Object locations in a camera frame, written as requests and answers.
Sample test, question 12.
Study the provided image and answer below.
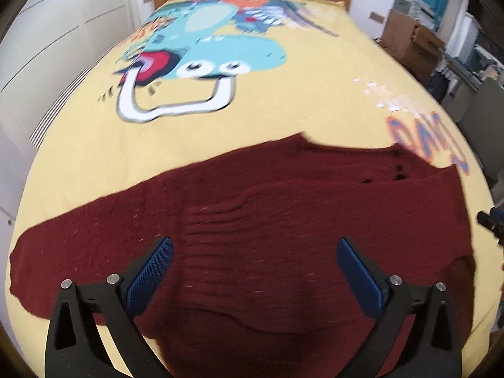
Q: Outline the white wardrobe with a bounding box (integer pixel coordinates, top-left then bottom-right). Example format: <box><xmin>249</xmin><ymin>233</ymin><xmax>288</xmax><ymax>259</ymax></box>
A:
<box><xmin>0</xmin><ymin>0</ymin><xmax>156</xmax><ymax>225</ymax></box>

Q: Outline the brown cardboard box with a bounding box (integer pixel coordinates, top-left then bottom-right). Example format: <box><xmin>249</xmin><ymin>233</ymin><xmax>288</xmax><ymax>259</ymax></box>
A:
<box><xmin>383</xmin><ymin>9</ymin><xmax>446</xmax><ymax>75</ymax></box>

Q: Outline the yellow cartoon printed blanket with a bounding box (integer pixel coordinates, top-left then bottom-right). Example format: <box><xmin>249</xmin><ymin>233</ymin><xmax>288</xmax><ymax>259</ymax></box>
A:
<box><xmin>8</xmin><ymin>0</ymin><xmax>499</xmax><ymax>378</ymax></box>

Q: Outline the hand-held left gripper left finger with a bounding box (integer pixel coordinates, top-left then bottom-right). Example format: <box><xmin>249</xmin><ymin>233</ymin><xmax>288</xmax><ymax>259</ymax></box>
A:
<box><xmin>45</xmin><ymin>236</ymin><xmax>174</xmax><ymax>378</ymax></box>

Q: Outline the maroon knit sweater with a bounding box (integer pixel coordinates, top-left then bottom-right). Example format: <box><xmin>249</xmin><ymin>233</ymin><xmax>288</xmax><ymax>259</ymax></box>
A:
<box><xmin>9</xmin><ymin>132</ymin><xmax>477</xmax><ymax>378</ymax></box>

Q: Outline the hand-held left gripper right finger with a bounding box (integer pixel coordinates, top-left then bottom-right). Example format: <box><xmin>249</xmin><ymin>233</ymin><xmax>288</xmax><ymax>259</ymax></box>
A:
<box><xmin>336</xmin><ymin>238</ymin><xmax>462</xmax><ymax>378</ymax></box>

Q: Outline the grey green chair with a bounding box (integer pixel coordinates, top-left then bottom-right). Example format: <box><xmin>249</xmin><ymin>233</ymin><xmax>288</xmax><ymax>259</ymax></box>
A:
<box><xmin>457</xmin><ymin>77</ymin><xmax>504</xmax><ymax>178</ymax></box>

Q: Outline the grey storage box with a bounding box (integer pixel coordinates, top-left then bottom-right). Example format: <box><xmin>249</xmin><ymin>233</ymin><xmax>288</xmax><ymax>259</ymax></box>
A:
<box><xmin>393</xmin><ymin>0</ymin><xmax>419</xmax><ymax>17</ymax></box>

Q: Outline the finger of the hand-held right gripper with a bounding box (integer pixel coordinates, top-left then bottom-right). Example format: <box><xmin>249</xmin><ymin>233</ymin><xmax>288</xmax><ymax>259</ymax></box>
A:
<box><xmin>477</xmin><ymin>207</ymin><xmax>504</xmax><ymax>245</ymax></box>

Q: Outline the dark bag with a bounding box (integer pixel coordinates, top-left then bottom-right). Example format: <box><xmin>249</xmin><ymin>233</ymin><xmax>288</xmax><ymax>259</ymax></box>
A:
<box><xmin>428</xmin><ymin>70</ymin><xmax>450</xmax><ymax>105</ymax></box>

